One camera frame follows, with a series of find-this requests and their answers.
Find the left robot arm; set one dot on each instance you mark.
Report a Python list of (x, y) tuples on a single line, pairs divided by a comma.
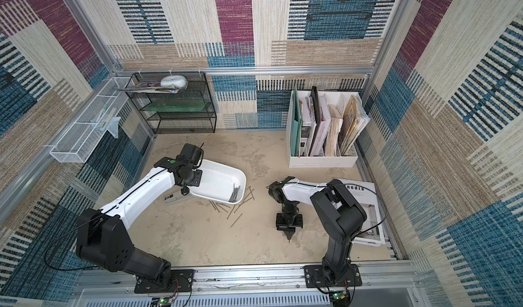
[(103, 238)]

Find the white wire wall basket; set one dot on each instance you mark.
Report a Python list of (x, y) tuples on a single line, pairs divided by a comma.
[(99, 117)]

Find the magazines on black shelf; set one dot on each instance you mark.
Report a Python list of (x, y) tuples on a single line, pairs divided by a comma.
[(150, 87)]

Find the white plastic storage box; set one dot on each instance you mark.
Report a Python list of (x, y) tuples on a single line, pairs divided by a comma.
[(217, 182)]

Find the white round device on shelf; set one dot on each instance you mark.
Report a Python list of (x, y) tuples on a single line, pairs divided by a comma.
[(178, 82)]

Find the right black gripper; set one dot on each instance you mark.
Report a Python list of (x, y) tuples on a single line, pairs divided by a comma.
[(289, 222)]

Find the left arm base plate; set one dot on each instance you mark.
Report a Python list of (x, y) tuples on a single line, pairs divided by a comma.
[(179, 280)]

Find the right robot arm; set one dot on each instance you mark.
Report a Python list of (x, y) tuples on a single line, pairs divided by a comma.
[(342, 218)]

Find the white Inedia magazine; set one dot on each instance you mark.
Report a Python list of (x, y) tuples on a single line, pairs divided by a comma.
[(364, 193)]

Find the black wire mesh shelf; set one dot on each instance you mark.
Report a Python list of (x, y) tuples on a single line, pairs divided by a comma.
[(191, 110)]

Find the green folder in organizer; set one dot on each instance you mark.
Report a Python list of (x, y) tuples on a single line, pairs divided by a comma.
[(296, 123)]

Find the steel nail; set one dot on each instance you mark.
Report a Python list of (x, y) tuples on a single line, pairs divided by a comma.
[(215, 207), (235, 194), (235, 221)]

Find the brown envelopes in organizer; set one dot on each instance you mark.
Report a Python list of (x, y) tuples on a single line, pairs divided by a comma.
[(355, 120)]

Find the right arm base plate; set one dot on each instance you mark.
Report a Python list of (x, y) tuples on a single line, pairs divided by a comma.
[(323, 277)]

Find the white desktop file organizer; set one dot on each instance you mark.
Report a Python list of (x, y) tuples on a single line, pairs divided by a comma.
[(319, 145)]

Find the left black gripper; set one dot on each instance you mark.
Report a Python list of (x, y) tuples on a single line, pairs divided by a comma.
[(198, 179)]

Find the black binder in organizer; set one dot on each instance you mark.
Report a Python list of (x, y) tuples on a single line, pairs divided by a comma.
[(316, 105)]

